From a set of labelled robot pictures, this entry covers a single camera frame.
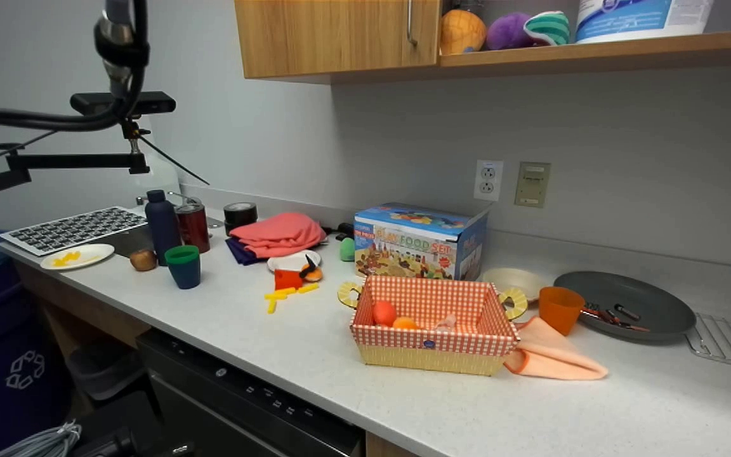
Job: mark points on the dark grey round plate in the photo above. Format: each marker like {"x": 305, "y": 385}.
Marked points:
{"x": 630, "y": 309}

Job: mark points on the brown small bowl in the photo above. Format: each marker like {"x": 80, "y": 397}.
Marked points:
{"x": 142, "y": 261}

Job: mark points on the teal striped cloth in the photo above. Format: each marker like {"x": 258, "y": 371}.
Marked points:
{"x": 550, "y": 28}

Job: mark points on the blue recycling bin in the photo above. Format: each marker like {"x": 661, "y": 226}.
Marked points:
{"x": 0, "y": 347}

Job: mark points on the white plate with food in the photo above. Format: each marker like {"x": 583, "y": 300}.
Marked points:
{"x": 76, "y": 258}

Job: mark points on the wooden cabinet door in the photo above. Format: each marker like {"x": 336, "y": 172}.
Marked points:
{"x": 282, "y": 40}

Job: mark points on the white wall outlet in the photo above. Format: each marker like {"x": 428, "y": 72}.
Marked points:
{"x": 489, "y": 180}

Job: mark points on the wooden upper cabinet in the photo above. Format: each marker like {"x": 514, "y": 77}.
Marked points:
{"x": 585, "y": 58}

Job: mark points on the black dishwasher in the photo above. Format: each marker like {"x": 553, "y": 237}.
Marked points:
{"x": 227, "y": 412}

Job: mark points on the metal cabinet door handle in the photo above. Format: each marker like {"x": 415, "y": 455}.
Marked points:
{"x": 409, "y": 23}

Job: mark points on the dark blue bottle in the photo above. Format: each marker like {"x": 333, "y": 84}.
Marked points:
{"x": 161, "y": 221}

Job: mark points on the orange plastic cup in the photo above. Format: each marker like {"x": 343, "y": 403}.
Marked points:
{"x": 559, "y": 309}

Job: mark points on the white red toy figure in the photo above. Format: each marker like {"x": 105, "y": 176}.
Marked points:
{"x": 295, "y": 271}

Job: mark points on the red checkered paper basket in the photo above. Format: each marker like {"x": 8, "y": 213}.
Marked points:
{"x": 439, "y": 327}

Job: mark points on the yellow toy pieces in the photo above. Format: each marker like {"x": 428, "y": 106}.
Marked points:
{"x": 279, "y": 296}

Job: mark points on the purple plush toy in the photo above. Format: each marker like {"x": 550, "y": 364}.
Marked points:
{"x": 509, "y": 31}

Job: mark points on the beige wall switch plate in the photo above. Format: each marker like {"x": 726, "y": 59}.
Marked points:
{"x": 531, "y": 187}

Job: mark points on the black camera tripod stand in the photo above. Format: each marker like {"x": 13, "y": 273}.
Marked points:
{"x": 19, "y": 164}

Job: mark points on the green and blue cup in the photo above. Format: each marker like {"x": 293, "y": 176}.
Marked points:
{"x": 183, "y": 266}

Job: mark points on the paper towel package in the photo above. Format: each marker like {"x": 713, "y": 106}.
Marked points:
{"x": 602, "y": 22}

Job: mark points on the blue toy box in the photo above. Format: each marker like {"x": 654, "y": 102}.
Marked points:
{"x": 419, "y": 242}

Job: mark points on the orange toy fruit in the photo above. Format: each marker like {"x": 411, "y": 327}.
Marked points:
{"x": 383, "y": 314}

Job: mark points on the black tape roll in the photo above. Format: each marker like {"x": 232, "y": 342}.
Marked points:
{"x": 240, "y": 214}

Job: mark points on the pink folded cloth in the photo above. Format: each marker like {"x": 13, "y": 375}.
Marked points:
{"x": 276, "y": 237}

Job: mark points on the yellow plush toy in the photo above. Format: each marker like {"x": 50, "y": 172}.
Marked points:
{"x": 460, "y": 31}

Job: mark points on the dark red can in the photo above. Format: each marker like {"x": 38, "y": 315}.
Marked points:
{"x": 193, "y": 225}

